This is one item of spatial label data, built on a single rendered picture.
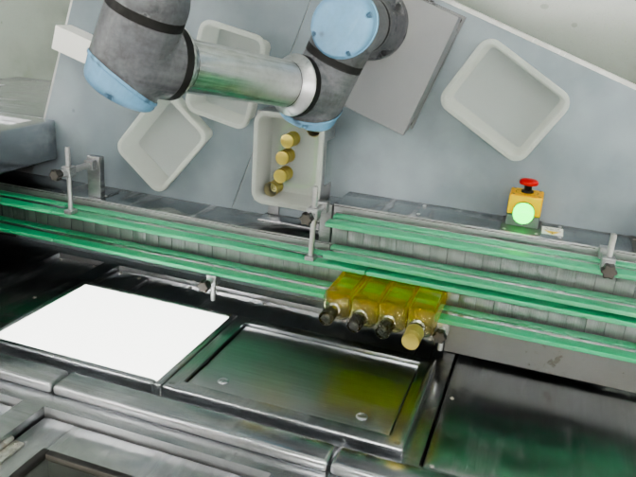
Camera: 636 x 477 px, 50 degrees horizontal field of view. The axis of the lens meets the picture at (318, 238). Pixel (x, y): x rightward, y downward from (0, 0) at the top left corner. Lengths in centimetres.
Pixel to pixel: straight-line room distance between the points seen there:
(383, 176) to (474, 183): 21
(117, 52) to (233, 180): 81
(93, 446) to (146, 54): 67
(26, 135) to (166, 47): 98
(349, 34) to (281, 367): 67
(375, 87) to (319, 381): 63
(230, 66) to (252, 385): 60
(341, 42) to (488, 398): 77
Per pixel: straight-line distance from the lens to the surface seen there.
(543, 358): 157
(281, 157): 162
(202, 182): 181
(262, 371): 139
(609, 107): 155
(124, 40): 101
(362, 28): 125
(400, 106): 148
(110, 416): 132
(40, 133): 199
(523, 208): 148
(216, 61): 112
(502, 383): 153
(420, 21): 146
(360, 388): 136
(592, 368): 158
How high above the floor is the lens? 229
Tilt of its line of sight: 64 degrees down
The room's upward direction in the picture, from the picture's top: 131 degrees counter-clockwise
